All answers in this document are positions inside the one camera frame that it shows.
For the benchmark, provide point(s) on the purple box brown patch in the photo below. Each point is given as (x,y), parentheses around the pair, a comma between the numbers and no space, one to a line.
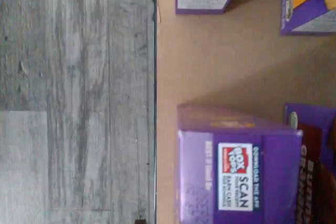
(236,176)
(315,142)

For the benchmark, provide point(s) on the brown wooden shelf board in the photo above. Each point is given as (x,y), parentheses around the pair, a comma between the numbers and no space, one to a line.
(223,64)

